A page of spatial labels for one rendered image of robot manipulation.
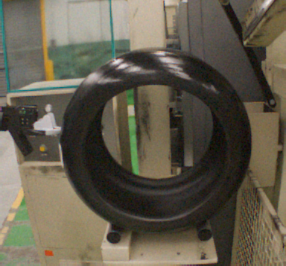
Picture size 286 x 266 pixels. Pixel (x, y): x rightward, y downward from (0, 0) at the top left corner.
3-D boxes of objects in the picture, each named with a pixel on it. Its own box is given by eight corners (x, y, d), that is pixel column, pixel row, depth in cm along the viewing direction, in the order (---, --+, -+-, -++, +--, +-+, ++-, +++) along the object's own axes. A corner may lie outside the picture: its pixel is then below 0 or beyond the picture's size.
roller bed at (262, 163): (230, 169, 142) (232, 103, 134) (261, 167, 141) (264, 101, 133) (238, 188, 123) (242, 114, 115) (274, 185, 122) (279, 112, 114)
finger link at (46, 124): (60, 118, 96) (32, 115, 96) (60, 136, 97) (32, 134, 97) (62, 115, 99) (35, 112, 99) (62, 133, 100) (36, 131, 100)
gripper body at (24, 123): (31, 110, 95) (-4, 107, 95) (31, 138, 97) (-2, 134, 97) (39, 104, 102) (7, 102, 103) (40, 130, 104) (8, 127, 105)
